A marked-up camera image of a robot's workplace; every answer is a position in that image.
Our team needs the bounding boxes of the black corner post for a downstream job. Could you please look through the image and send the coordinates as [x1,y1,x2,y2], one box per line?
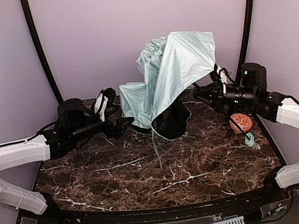
[20,0,64,104]
[234,0,264,65]

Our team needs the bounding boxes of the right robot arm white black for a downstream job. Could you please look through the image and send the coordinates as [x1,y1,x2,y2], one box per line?
[193,62,299,189]

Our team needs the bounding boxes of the black front frame rail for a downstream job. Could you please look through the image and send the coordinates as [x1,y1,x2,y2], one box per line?
[17,175,299,224]

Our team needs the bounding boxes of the red white patterned bowl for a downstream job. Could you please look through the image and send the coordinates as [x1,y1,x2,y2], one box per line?
[230,113,253,134]

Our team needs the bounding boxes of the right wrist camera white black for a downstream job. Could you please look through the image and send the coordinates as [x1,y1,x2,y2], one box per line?
[210,64,228,94]

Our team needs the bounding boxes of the mint green folding umbrella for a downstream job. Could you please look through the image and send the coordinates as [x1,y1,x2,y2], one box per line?
[113,23,262,172]

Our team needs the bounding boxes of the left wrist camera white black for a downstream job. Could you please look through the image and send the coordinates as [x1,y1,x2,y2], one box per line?
[92,87,116,122]

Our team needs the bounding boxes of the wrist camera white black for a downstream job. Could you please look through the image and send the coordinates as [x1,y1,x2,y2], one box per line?
[92,87,116,122]
[210,64,228,94]

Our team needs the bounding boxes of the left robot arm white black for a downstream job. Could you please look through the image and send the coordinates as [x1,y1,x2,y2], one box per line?
[0,89,134,215]

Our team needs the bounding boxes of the right black corner post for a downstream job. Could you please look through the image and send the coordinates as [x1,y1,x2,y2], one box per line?
[234,0,264,65]

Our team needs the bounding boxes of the left black corner post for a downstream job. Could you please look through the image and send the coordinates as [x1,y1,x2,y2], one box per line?
[20,0,64,104]

